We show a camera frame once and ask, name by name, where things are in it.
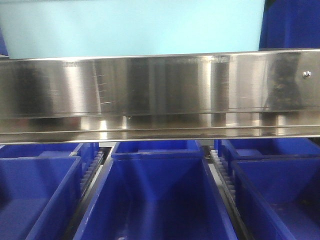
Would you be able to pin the blue bin lower centre rear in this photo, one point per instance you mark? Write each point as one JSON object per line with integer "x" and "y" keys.
{"x": 157, "y": 149}

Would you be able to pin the white roller track left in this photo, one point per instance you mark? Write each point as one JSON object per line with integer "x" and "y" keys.
{"x": 91, "y": 171}

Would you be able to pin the white roller track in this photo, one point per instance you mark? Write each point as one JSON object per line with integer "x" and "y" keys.
{"x": 225, "y": 178}
{"x": 91, "y": 171}

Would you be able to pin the blue bin lower left rear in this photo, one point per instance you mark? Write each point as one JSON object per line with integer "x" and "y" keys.
{"x": 87, "y": 151}

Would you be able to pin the blue bin lower centre front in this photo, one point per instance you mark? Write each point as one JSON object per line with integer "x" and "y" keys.
{"x": 156, "y": 199}

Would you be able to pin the blue bin lower right rear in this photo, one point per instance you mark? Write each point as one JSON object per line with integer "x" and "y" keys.
{"x": 264, "y": 148}

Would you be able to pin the white roller track right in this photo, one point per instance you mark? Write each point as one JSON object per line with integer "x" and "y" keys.
{"x": 225, "y": 178}

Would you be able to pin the steel lane divider left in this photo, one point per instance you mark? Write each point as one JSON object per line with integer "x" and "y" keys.
{"x": 87, "y": 196}

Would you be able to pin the blue bin lower right front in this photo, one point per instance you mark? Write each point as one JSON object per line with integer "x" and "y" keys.
{"x": 279, "y": 199}

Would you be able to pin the blue bin lower left front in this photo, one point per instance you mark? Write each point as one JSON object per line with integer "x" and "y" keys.
{"x": 38, "y": 196}

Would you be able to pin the light blue plastic bin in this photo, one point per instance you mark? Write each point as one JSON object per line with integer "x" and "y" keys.
{"x": 80, "y": 28}

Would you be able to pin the blue bin upper right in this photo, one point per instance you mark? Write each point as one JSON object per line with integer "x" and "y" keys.
{"x": 290, "y": 24}

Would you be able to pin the stainless steel shelf front rail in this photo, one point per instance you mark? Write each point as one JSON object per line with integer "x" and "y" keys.
{"x": 234, "y": 95}

